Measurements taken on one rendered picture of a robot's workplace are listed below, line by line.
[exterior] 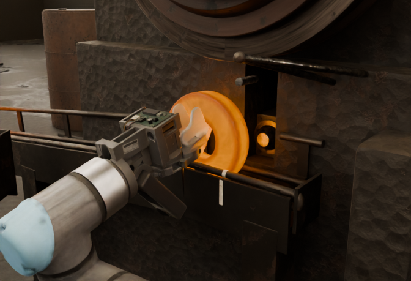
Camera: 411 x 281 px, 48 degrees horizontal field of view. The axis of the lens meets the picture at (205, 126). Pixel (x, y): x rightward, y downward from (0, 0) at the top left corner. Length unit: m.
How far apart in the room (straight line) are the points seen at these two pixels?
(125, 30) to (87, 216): 0.54
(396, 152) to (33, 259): 0.42
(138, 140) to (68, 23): 2.86
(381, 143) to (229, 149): 0.24
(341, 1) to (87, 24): 2.96
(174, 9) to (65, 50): 2.82
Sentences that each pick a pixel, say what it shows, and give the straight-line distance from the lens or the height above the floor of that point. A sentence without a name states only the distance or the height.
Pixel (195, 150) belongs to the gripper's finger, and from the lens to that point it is 0.67.
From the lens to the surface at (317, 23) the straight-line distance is 0.58.
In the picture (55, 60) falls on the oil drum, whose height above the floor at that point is 0.52.
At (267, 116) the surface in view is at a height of 0.77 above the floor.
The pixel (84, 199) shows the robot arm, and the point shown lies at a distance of 0.57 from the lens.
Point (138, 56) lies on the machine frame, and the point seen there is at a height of 0.86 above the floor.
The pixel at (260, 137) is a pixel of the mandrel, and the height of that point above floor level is 0.74.
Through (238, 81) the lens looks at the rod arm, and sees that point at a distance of 0.53.
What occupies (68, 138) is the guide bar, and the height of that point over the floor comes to 0.66.
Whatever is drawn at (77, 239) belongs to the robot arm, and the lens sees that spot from 0.57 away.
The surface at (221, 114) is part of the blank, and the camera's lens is 0.71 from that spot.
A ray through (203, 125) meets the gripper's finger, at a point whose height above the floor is 0.77.
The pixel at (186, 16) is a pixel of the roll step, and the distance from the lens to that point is 0.67.
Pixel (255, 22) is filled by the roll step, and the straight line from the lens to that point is 0.60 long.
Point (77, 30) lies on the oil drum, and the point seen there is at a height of 0.74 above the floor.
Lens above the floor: 0.97
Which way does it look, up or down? 16 degrees down
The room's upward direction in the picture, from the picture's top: straight up
